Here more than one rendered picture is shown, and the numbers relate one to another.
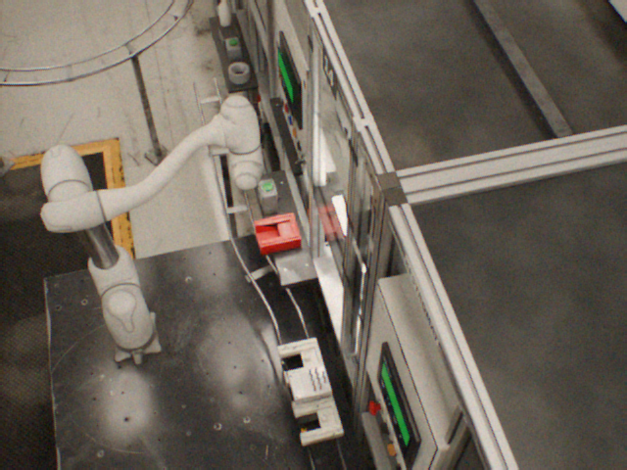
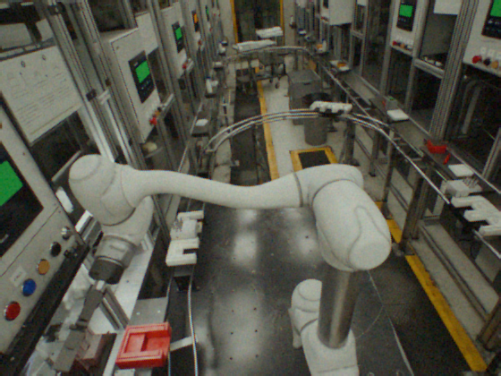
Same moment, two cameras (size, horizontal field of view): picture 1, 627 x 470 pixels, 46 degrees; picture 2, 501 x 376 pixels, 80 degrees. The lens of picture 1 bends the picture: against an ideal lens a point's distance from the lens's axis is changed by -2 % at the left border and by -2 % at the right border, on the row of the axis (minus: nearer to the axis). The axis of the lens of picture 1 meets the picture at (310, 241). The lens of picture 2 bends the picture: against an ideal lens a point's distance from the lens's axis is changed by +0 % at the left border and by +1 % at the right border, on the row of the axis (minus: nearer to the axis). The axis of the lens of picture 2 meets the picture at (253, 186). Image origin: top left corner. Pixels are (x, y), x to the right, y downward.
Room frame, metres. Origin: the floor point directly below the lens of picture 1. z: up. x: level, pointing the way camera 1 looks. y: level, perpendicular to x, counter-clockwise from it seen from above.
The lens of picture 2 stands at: (2.09, 0.72, 1.95)
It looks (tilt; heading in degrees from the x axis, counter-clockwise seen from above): 34 degrees down; 196
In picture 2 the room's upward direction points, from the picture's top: 7 degrees counter-clockwise
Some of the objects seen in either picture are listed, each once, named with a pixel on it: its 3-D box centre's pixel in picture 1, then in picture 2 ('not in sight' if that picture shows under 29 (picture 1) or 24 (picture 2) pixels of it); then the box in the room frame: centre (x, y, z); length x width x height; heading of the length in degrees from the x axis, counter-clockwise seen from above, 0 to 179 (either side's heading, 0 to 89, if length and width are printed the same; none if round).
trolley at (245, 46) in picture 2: not in sight; (256, 64); (-4.24, -0.75, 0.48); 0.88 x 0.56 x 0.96; 122
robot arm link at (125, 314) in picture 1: (125, 314); (312, 306); (1.36, 0.69, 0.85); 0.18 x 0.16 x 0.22; 21
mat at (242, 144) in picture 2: not in sight; (250, 104); (-3.27, -0.72, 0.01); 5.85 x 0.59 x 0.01; 14
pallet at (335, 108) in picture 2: not in sight; (330, 109); (-0.76, 0.74, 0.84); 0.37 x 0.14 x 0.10; 72
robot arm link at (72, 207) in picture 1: (71, 211); (329, 186); (1.38, 0.73, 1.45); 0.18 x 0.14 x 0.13; 111
